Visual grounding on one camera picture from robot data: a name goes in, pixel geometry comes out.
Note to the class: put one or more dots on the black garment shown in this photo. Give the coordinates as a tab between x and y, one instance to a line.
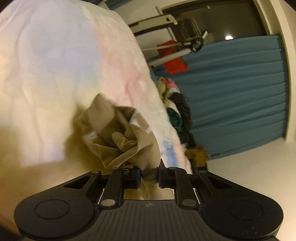
182	104

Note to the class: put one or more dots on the dark window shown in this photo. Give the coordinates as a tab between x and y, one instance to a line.
231	18

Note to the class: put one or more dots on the silver garment steamer stand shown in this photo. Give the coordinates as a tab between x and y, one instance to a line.
166	58

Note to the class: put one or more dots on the pastel tie-dye duvet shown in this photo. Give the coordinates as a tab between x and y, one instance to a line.
57	58

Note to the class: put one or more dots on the yellow paper bag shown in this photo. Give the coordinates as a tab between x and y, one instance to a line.
196	154

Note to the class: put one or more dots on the dark green garment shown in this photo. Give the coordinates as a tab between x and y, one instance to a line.
174	118

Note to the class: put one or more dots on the pale yellow garment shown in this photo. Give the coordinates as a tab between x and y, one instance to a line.
161	89

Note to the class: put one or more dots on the tan printed t-shirt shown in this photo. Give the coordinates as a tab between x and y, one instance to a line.
120	143

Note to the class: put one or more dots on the wide blue curtain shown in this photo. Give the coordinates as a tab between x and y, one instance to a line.
231	92

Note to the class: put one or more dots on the white black upright stand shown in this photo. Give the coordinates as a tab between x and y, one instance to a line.
150	22

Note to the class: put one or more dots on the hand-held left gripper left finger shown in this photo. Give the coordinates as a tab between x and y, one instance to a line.
137	178

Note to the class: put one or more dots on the pink garment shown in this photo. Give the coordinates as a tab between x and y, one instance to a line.
172	84

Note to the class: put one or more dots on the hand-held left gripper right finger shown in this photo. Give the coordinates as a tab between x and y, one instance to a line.
161	179

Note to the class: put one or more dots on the red cloth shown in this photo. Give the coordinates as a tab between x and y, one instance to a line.
175	64

